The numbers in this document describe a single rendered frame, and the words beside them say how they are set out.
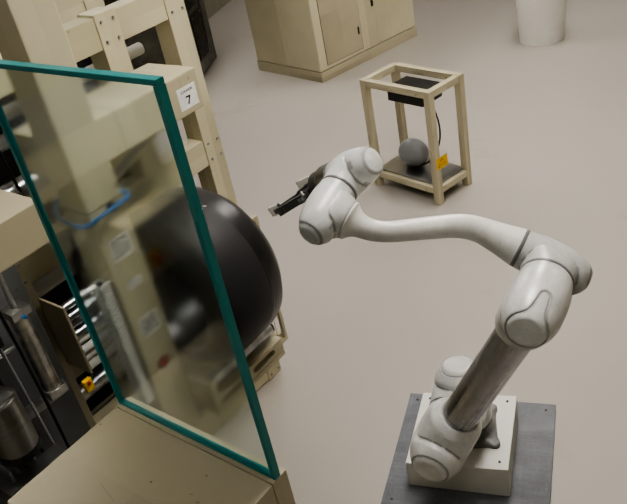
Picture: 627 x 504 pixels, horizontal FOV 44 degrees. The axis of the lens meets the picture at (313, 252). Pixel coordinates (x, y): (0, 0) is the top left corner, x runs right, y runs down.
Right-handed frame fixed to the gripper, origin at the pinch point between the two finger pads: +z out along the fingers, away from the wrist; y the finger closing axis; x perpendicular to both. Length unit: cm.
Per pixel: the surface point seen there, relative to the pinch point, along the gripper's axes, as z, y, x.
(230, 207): 29.4, -0.1, 4.6
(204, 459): -16, -74, -29
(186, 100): 49, 24, 40
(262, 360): 58, -12, -49
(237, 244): 24.8, -9.1, -5.0
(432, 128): 150, 222, -62
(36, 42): -1, -33, 73
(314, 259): 207, 129, -82
